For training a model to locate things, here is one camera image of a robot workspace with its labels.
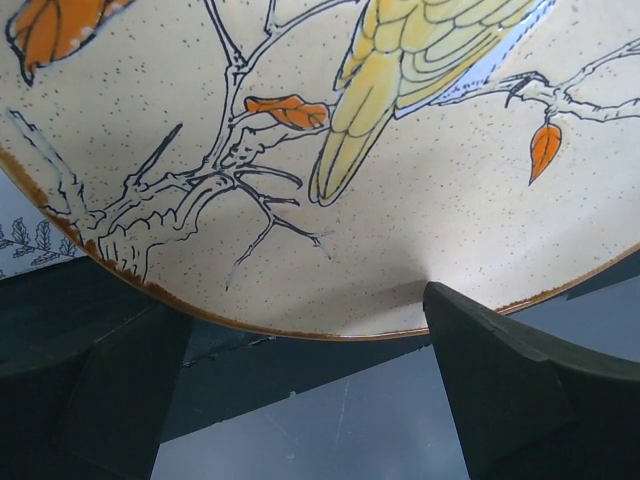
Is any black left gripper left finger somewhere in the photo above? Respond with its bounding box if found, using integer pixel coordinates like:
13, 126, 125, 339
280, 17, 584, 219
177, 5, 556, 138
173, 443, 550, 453
1, 259, 193, 479

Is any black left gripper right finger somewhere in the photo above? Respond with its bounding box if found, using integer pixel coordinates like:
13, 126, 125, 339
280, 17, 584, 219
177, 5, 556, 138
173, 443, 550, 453
423, 282, 639, 479

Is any beige bird pattern plate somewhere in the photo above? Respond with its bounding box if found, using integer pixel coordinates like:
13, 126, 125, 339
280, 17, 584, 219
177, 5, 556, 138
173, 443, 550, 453
1, 1, 639, 339

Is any floral patterned table mat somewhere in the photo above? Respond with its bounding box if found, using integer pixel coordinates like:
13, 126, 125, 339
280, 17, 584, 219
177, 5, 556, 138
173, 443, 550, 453
1, 217, 84, 280

